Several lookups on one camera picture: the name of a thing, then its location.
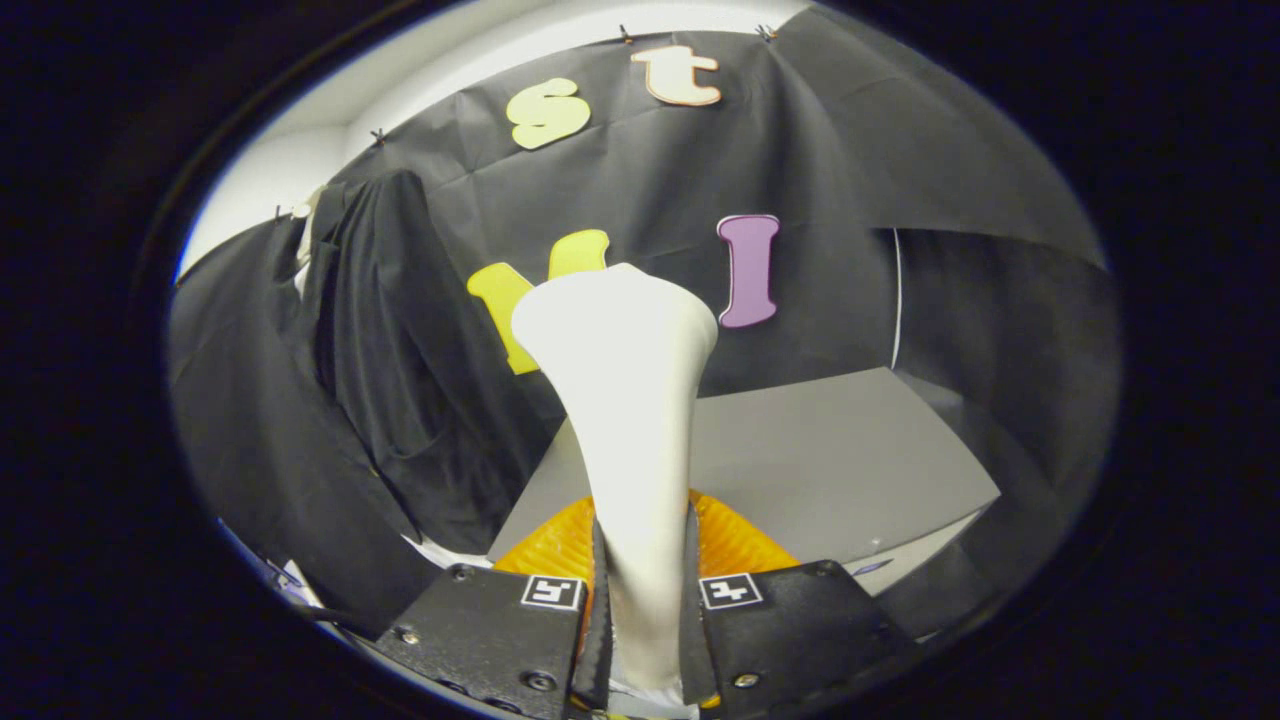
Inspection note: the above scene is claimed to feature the black backdrop cloth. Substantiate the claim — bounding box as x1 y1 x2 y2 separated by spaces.
165 5 1121 641

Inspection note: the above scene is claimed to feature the black blazer jacket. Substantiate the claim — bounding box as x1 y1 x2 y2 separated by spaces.
300 170 561 556

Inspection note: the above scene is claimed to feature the white wall cable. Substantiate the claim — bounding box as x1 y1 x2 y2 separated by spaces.
890 228 904 371

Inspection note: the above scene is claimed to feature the grey cabinet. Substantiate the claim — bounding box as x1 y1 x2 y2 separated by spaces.
487 367 1003 599

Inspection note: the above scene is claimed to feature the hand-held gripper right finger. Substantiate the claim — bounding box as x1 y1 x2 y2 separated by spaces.
680 490 921 713

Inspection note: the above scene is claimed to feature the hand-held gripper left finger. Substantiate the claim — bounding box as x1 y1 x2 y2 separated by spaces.
375 497 613 720

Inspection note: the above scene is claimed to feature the white mannequin torso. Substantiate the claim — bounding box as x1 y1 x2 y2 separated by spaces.
290 185 493 573

